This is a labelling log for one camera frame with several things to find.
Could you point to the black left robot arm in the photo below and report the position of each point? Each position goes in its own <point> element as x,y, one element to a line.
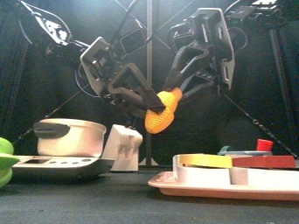
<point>47,29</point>

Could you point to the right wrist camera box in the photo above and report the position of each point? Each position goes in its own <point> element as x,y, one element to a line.
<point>179,36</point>

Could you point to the diagonal frame brace rod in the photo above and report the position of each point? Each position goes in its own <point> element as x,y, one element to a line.
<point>57,109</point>
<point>256,124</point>

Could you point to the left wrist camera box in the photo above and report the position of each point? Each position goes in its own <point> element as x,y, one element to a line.
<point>132,40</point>

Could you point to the pink plastic tray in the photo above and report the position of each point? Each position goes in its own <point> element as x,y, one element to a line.
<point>217,191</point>

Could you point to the green toy vegetable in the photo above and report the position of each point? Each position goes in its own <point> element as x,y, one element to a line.
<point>5,163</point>

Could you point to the rounded yellow toy corn piece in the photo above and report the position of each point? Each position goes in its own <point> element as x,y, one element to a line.
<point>159,121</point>

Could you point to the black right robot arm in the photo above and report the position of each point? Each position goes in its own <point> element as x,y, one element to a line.
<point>264,8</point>

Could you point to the yellow green toy slab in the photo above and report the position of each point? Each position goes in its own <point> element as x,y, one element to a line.
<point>205,161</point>

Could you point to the white divided box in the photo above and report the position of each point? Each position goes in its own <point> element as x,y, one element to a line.
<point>205,175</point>

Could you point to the vertical metal frame pole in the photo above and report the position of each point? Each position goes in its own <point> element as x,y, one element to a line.
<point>148,145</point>

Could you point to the silver kitchen scale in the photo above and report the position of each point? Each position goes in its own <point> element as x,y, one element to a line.
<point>57,167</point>

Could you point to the white plastic block holder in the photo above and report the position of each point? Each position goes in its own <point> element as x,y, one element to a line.
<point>123,148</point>

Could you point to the red toy cylinder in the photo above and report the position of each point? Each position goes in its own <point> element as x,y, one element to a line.
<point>264,145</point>

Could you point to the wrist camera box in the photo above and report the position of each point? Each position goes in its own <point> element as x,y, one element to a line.
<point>132,40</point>
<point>179,36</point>

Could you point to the red toy block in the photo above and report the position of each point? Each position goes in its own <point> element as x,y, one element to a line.
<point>264,162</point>

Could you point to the small green toy piece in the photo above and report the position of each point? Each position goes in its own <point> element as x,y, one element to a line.
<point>224,148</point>

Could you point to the tapered yellow toy corn piece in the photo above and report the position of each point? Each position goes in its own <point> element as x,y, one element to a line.
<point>169,99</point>

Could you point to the blue grey toy plate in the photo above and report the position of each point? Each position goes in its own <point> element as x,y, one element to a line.
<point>240,152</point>

